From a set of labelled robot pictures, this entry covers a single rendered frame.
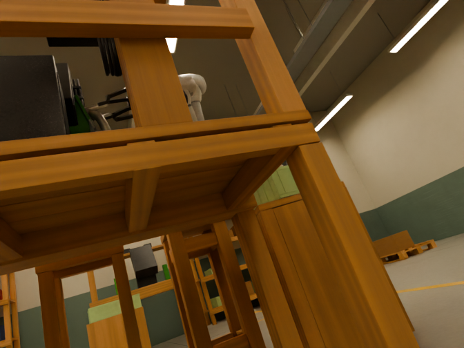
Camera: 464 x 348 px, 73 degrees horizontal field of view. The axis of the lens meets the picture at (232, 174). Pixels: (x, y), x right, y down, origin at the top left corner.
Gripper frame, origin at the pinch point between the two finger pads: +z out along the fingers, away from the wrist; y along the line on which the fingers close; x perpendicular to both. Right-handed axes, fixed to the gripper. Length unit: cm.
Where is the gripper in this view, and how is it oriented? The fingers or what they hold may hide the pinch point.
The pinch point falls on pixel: (99, 112)
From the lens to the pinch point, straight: 130.2
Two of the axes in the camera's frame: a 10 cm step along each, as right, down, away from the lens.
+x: 5.9, 2.8, -7.6
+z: -7.9, 3.9, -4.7
